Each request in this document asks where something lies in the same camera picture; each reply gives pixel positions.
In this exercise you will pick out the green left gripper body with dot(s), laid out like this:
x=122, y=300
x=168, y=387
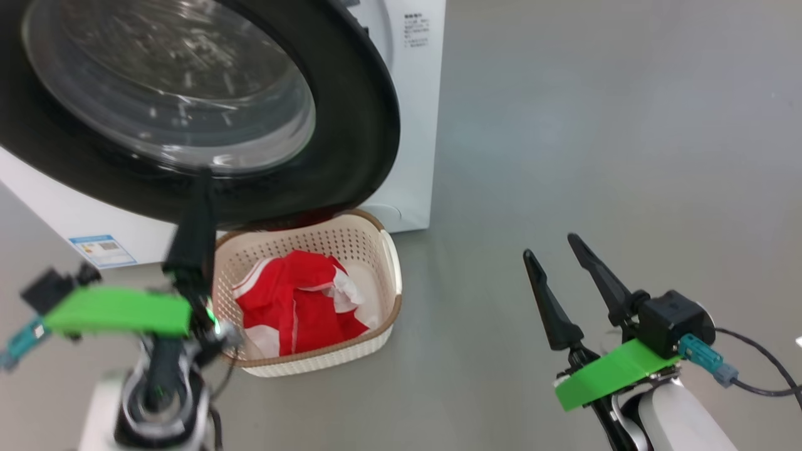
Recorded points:
x=119, y=311

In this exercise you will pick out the red and white garment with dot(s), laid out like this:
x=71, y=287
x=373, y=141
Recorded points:
x=282, y=294

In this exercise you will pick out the white washing machine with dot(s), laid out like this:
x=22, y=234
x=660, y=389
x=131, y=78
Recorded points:
x=413, y=125

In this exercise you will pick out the cream perforated laundry basket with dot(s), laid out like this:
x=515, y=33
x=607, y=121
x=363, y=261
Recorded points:
x=376, y=250

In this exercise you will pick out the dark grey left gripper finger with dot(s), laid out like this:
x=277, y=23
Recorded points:
x=191, y=238

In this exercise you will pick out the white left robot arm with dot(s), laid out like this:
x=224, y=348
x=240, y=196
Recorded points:
x=156, y=401

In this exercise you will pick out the blue energy label sticker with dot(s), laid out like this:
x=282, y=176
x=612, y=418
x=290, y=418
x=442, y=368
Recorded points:
x=103, y=250

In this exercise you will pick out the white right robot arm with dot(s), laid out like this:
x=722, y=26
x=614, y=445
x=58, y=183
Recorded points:
x=677, y=419

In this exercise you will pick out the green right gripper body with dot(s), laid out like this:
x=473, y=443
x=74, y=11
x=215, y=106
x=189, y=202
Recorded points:
x=611, y=376

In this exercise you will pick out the white text sticker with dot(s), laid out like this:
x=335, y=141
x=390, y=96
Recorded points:
x=416, y=30

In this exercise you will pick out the black round glass washer door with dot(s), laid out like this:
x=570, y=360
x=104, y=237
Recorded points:
x=351, y=125

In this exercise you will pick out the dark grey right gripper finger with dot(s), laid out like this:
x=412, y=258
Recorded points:
x=551, y=307
x=601, y=275

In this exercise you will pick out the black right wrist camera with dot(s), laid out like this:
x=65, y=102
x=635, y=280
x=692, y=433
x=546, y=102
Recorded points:
x=673, y=319

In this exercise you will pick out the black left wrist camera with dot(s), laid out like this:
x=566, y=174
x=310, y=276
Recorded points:
x=50, y=289

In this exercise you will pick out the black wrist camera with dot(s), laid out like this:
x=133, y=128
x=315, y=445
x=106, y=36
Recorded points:
x=50, y=289
x=673, y=319

